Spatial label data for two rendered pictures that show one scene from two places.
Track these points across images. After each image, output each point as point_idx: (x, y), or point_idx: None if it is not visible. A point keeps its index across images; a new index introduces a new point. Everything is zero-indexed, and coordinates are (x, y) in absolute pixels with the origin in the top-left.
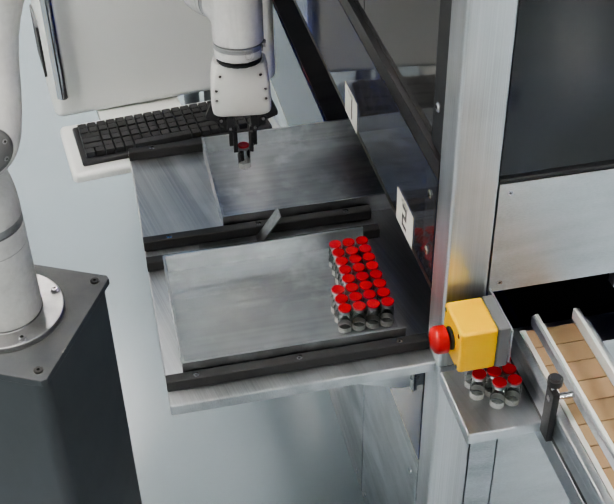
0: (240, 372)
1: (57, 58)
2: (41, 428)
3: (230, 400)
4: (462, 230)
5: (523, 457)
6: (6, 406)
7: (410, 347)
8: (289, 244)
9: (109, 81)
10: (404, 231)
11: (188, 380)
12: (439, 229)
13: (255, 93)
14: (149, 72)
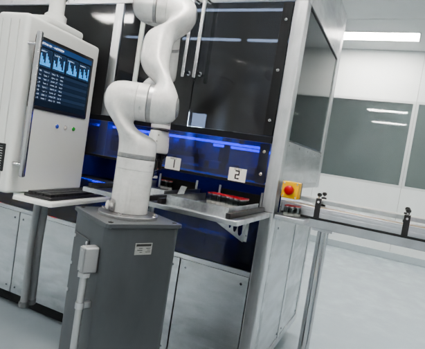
0: (241, 212)
1: (27, 154)
2: (169, 260)
3: (245, 221)
4: (284, 155)
5: (273, 262)
6: (156, 248)
7: (261, 210)
8: (192, 196)
9: (30, 176)
10: (237, 179)
11: (233, 213)
12: (273, 159)
13: (166, 144)
14: (44, 175)
